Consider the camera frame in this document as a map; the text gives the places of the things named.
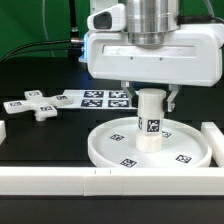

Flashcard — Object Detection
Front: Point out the white right fence bar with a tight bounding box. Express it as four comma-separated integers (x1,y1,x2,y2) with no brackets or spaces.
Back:
201,122,224,168

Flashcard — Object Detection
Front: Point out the white left fence bar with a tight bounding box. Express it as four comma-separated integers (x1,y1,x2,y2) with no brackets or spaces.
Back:
0,121,6,145

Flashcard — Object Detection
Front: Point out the black cable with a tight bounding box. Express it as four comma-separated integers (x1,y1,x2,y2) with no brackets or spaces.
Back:
0,38,85,63

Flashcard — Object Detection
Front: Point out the white round table top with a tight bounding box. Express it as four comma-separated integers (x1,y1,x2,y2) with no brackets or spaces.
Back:
88,117,212,168

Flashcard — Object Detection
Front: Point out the white marker plate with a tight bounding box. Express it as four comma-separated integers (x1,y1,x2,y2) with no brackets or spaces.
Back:
64,90,135,110

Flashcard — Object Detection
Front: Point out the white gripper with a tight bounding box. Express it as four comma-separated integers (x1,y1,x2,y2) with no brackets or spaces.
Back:
86,23,224,112

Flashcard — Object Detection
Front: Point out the white front fence bar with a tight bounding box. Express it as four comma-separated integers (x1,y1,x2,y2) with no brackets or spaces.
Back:
0,167,224,196

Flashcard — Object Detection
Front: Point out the white cross-shaped table base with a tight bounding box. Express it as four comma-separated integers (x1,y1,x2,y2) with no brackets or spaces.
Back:
3,90,74,121

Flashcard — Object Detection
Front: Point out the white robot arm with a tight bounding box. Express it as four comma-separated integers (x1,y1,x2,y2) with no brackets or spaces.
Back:
80,0,224,111

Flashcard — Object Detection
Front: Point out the white fence bar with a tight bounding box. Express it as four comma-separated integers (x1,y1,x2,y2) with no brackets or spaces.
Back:
0,121,6,145
201,122,224,168
0,167,224,196

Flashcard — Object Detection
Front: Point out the black vertical cable connector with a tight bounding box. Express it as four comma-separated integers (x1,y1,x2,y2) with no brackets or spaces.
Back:
68,0,79,37

